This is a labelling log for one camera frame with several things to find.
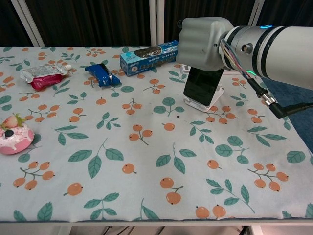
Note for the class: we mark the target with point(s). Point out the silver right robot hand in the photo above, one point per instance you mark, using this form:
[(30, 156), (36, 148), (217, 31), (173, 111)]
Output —
[(200, 41)]

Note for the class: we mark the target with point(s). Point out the black smartphone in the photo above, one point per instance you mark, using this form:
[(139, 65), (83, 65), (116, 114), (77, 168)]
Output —
[(200, 85)]

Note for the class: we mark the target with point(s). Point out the white folding phone stand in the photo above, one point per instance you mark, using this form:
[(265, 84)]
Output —
[(215, 100)]

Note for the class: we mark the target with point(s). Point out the blue toothpaste box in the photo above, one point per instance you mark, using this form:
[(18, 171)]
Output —
[(146, 61)]

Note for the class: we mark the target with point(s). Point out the blue cookie packet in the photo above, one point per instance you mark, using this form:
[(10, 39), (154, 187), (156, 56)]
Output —
[(102, 74)]

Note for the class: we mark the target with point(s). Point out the dark pleated curtain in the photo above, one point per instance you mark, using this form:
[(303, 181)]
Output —
[(97, 22)]

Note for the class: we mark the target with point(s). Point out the floral fruit print tablecloth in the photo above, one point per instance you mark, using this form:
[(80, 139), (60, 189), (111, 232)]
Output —
[(146, 159)]

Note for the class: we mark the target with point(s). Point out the dark blue table cloth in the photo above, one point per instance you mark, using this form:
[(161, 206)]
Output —
[(300, 127)]

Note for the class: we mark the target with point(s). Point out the pink snack packet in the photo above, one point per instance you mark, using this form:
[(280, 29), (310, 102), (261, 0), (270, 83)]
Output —
[(46, 82)]

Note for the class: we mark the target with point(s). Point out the silver spout pouch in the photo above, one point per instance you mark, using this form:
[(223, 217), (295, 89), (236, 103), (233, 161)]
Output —
[(41, 71)]

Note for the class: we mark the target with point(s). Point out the pink strawberry donut toy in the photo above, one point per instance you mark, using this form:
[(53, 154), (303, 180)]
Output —
[(14, 143)]

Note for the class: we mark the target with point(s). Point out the white metal frame post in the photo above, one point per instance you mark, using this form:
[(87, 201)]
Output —
[(256, 12), (28, 22), (156, 22)]

